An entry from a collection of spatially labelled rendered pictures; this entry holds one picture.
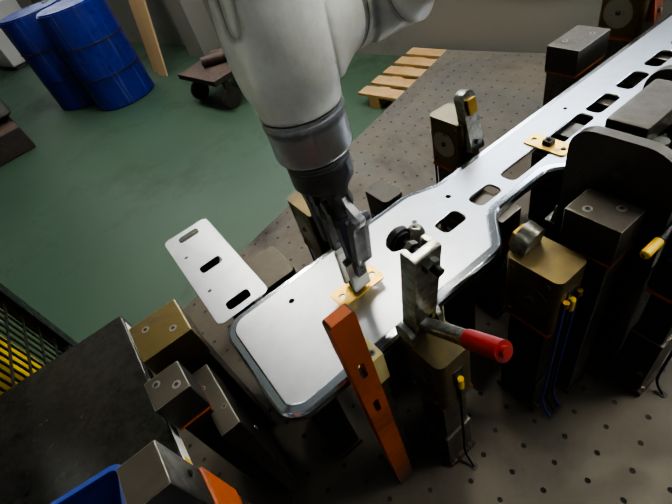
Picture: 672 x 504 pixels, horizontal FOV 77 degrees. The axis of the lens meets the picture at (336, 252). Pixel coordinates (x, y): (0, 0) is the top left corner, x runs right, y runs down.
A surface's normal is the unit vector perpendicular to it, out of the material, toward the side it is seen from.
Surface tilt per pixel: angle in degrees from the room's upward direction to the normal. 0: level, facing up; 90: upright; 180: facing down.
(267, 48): 86
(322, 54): 91
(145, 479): 0
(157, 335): 0
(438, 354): 0
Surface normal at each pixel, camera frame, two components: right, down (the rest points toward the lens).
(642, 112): -0.24, -0.67
